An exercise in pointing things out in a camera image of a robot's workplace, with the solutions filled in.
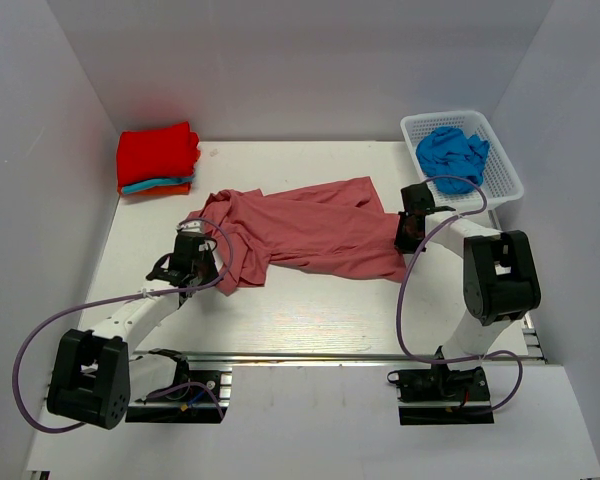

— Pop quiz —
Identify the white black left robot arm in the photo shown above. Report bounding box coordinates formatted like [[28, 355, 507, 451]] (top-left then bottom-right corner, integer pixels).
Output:
[[46, 231, 218, 429]]

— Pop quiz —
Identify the blue crumpled t shirt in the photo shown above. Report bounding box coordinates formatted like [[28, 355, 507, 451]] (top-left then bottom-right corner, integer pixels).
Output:
[[416, 126, 491, 195]]

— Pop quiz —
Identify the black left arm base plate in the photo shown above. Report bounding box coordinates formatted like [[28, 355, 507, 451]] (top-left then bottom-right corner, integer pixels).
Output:
[[125, 349, 232, 425]]

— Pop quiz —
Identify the pink t shirt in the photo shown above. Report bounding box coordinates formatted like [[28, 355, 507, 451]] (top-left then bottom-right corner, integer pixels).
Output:
[[190, 177, 406, 295]]

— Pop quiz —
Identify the orange folded t shirt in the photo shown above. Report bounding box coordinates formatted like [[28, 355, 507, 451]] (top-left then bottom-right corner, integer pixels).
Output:
[[118, 183, 191, 196]]

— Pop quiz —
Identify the red folded t shirt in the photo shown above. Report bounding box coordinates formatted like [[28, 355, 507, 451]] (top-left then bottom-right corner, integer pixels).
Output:
[[116, 122, 200, 190]]

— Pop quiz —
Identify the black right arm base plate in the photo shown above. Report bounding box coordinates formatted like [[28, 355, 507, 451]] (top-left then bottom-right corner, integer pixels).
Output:
[[387, 365, 494, 426]]

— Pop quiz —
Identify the light blue folded t shirt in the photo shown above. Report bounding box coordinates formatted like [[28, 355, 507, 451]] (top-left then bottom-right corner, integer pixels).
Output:
[[118, 175, 195, 195]]

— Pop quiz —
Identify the aluminium table edge rail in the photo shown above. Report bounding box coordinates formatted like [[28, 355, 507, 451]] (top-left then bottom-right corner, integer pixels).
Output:
[[69, 319, 545, 369]]

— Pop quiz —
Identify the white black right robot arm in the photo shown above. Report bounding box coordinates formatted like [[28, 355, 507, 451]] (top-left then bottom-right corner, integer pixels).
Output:
[[394, 179, 541, 399]]

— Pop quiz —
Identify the white plastic basket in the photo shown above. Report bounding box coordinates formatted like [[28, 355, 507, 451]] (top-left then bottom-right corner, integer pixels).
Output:
[[400, 110, 524, 210]]

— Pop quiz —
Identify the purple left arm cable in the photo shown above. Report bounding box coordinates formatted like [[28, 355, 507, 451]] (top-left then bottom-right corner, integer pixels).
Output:
[[11, 216, 235, 434]]

